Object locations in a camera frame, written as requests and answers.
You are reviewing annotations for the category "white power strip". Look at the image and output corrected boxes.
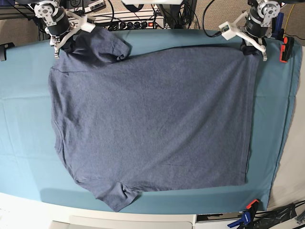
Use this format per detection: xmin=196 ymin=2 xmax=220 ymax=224
xmin=62 ymin=15 xmax=167 ymax=31

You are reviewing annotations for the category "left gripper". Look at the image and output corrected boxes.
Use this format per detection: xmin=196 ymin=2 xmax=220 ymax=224
xmin=240 ymin=13 xmax=268 ymax=61

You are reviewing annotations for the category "blue black clamp upper right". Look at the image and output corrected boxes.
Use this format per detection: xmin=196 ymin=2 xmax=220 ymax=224
xmin=272 ymin=12 xmax=284 ymax=41

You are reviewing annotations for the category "yellow cable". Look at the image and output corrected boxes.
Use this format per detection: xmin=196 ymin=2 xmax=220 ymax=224
xmin=285 ymin=0 xmax=298 ymax=33

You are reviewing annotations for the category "teal table cloth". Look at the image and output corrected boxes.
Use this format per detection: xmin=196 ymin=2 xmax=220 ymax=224
xmin=0 ymin=39 xmax=303 ymax=214

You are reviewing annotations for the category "black clamp left edge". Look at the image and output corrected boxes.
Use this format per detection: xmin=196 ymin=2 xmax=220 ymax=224
xmin=0 ymin=42 xmax=15 ymax=62

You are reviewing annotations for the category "black plastic bag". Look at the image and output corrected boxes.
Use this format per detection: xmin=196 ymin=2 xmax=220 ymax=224
xmin=247 ymin=201 xmax=305 ymax=229

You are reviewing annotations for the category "blue-grey heathered T-shirt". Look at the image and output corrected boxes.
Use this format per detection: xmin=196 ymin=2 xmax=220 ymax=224
xmin=49 ymin=28 xmax=260 ymax=212

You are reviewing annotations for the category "blue orange clamp bottom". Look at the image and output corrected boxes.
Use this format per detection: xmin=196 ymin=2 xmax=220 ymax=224
xmin=227 ymin=199 xmax=260 ymax=229

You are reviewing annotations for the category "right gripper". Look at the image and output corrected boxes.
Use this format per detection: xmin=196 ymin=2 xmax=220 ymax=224
xmin=45 ymin=10 xmax=79 ymax=59

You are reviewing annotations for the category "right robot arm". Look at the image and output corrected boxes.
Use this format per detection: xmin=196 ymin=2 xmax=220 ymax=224
xmin=17 ymin=0 xmax=86 ymax=59

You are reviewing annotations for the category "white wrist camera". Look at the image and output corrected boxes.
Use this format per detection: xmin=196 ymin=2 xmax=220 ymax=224
xmin=78 ymin=17 xmax=95 ymax=33
xmin=219 ymin=21 xmax=235 ymax=41

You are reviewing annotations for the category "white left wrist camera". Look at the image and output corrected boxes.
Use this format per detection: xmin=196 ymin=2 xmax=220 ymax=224
xmin=219 ymin=21 xmax=235 ymax=41

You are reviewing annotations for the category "orange black clamp right edge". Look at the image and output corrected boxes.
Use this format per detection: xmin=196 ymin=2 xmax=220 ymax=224
xmin=279 ymin=37 xmax=295 ymax=63

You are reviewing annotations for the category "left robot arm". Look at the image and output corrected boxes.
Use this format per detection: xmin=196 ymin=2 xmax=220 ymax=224
xmin=240 ymin=0 xmax=281 ymax=61

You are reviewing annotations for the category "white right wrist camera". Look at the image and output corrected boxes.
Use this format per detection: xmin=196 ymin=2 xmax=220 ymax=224
xmin=78 ymin=17 xmax=95 ymax=33

